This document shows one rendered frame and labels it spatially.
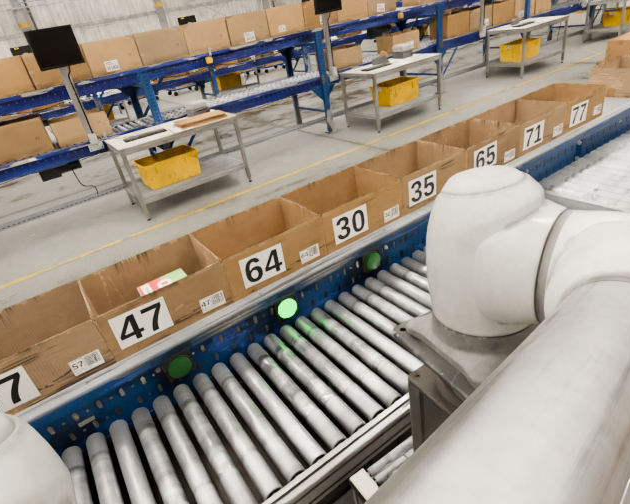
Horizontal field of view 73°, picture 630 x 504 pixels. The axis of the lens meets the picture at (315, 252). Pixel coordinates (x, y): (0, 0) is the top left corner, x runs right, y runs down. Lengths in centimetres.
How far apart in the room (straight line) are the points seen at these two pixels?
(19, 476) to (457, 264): 51
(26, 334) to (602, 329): 156
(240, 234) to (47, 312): 70
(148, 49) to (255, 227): 437
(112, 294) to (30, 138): 398
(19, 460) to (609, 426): 29
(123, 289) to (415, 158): 143
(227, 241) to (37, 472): 150
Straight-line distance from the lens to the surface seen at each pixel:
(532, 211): 60
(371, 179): 187
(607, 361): 34
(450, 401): 80
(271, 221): 176
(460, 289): 62
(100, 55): 577
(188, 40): 605
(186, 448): 128
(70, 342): 136
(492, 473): 23
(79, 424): 148
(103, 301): 164
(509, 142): 226
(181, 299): 138
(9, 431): 24
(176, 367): 140
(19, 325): 165
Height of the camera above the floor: 169
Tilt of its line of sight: 30 degrees down
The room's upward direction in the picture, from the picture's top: 11 degrees counter-clockwise
